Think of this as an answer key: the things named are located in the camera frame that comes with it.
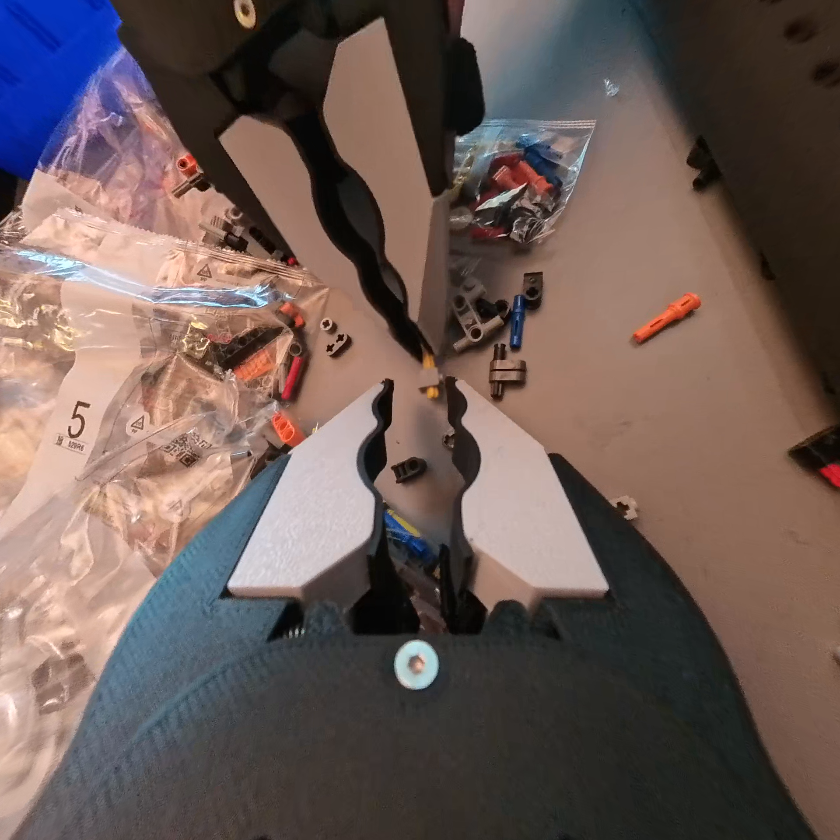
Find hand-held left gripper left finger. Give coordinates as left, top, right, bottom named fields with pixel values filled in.
left=226, top=378, right=395, bottom=621

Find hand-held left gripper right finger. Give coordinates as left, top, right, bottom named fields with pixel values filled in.
left=445, top=377, right=610, bottom=624

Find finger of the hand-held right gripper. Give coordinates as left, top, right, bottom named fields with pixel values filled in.
left=217, top=115, right=435, bottom=365
left=322, top=18, right=455, bottom=355

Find grey connector with black pin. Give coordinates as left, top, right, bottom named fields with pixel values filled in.
left=489, top=344, right=528, bottom=400

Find small grey lego assembly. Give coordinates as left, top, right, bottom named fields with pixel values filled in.
left=416, top=351, right=448, bottom=401

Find dark grey lego chassis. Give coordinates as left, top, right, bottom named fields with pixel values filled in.
left=174, top=154, right=303, bottom=267

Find heap of loose lego parts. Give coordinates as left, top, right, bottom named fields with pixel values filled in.
left=384, top=505, right=448, bottom=631

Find grey double-hole lego connector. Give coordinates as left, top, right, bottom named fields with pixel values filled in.
left=449, top=276, right=511, bottom=353

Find orange lego pin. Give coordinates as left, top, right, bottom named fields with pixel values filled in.
left=632, top=293, right=702, bottom=343

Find pile of clear lego bags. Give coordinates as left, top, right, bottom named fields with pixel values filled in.
left=0, top=46, right=332, bottom=756

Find black lego piece, red pins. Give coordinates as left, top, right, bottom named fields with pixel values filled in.
left=787, top=427, right=840, bottom=490

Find blue plastic bin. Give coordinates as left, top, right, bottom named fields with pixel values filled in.
left=0, top=0, right=123, bottom=179

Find small zip bag of pins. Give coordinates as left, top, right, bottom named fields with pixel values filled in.
left=449, top=118, right=598, bottom=248

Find black perforated pad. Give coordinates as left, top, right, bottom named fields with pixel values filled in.
left=623, top=0, right=840, bottom=427

